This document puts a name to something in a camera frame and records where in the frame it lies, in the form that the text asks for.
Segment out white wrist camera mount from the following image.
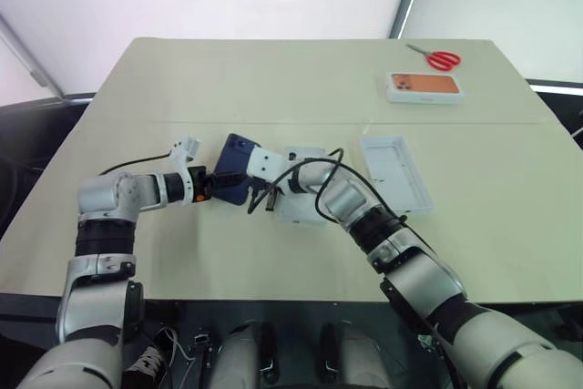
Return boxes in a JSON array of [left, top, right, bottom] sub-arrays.
[[247, 147, 289, 186], [167, 133, 202, 204]]

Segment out white box with orange phone print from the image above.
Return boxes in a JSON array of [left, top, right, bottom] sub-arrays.
[[385, 70, 471, 106]]

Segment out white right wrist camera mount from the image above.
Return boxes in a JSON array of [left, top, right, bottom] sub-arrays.
[[247, 147, 289, 186]]

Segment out black and white sneaker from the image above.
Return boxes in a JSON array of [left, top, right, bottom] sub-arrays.
[[120, 343, 172, 389]]

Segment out white phone box base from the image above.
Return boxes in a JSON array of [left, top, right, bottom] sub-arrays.
[[274, 146, 330, 227]]

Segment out grey slanted frame bar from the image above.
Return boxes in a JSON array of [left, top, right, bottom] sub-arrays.
[[0, 9, 66, 101]]

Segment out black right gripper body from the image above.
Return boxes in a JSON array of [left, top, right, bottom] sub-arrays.
[[249, 175, 286, 199]]

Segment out silver robot leg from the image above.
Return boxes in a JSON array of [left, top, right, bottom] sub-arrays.
[[217, 318, 277, 389], [320, 321, 394, 389]]

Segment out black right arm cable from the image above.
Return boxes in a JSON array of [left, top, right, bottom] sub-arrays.
[[247, 148, 411, 227]]

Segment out red handled scissors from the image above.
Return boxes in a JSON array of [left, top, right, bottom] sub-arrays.
[[405, 43, 463, 73]]

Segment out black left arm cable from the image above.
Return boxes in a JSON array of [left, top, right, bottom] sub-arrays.
[[97, 148, 175, 177]]

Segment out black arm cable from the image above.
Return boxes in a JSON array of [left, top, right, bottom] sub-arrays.
[[247, 148, 411, 227], [97, 148, 175, 177]]

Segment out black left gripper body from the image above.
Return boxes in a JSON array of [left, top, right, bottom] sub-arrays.
[[189, 165, 214, 205]]

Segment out thin white cable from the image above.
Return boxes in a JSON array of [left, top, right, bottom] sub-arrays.
[[162, 327, 198, 376]]

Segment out white phone box lid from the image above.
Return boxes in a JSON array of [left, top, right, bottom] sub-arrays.
[[358, 134, 435, 217]]

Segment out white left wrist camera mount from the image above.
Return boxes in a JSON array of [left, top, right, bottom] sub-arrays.
[[167, 133, 202, 204]]

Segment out dark blue smartphone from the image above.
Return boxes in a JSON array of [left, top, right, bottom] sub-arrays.
[[212, 133, 264, 207]]

